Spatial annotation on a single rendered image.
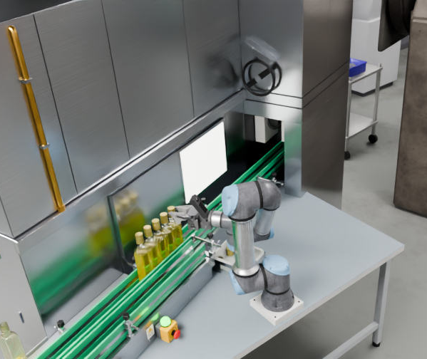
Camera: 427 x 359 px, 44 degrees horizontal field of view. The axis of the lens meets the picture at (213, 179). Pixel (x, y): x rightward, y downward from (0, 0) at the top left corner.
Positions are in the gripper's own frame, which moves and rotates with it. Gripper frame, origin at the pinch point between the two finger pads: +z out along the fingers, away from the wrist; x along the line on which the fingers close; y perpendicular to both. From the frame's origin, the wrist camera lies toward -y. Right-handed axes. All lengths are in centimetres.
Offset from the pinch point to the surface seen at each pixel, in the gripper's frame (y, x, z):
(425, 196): 94, 185, -127
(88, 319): 22, -53, 19
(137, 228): 6.7, -8.4, 15.1
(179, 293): 29.0, -23.0, -9.4
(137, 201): -6.7, -5.4, 14.2
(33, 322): 21, -61, 41
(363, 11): 15, 440, -57
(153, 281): 21.3, -26.3, 1.2
